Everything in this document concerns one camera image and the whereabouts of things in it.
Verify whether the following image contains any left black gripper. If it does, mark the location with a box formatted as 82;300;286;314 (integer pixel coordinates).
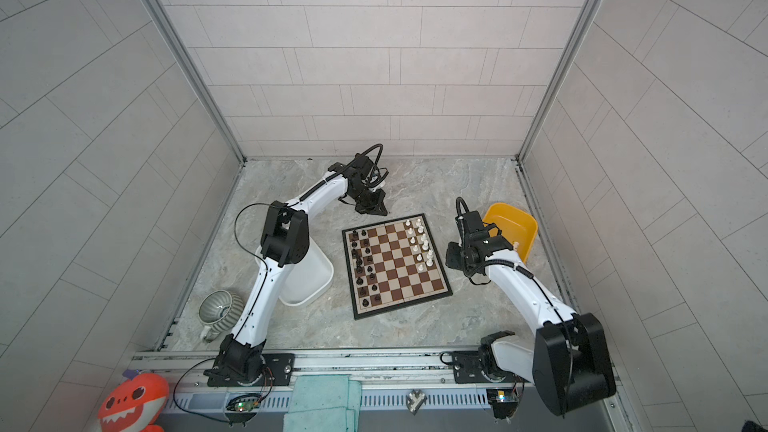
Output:
347;183;392;213

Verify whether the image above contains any yellow plastic bowl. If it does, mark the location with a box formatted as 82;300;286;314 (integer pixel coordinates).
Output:
484;203;538;263

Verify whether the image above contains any folding chess board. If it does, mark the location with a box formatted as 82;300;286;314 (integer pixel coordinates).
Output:
342;213;453;320

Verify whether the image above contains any white plastic tray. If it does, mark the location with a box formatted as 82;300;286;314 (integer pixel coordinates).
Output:
260;239;334;307

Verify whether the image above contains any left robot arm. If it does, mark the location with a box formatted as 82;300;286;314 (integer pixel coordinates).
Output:
204;143;388;387

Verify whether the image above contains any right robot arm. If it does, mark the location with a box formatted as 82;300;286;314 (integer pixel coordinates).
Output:
446;198;616;418

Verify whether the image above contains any striped grey cup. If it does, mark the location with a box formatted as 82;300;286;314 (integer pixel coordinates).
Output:
198;290;244;343

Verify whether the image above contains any green cloth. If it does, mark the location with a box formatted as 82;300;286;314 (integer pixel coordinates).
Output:
283;375;363;432

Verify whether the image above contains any red shark plush toy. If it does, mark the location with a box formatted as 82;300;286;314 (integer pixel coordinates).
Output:
97;373;170;432

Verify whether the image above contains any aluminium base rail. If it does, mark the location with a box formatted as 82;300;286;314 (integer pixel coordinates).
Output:
128;344;619;388

